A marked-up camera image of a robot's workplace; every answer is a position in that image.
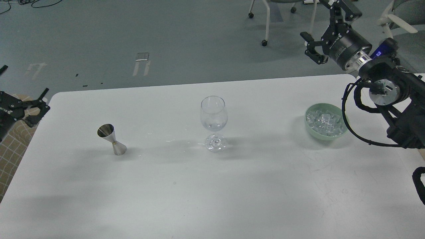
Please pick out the green bowl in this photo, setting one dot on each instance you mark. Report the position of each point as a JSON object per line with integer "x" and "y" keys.
{"x": 323, "y": 106}

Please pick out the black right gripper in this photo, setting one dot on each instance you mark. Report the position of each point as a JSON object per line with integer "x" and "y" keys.
{"x": 340, "y": 42}

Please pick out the steel double jigger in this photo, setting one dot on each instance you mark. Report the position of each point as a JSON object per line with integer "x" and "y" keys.
{"x": 107, "y": 132}

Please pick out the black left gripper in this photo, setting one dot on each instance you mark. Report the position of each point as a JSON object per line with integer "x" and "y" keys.
{"x": 10, "y": 115}

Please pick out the pile of clear ice cubes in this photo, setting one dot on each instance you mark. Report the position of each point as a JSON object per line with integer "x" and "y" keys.
{"x": 325, "y": 122}

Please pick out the silver floor socket plate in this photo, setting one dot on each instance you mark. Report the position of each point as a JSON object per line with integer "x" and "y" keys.
{"x": 142, "y": 56}

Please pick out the clear wine glass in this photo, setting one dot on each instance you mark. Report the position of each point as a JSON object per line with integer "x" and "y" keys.
{"x": 214, "y": 117}

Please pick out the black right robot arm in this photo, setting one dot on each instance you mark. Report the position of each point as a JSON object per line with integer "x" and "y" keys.
{"x": 384, "y": 87}

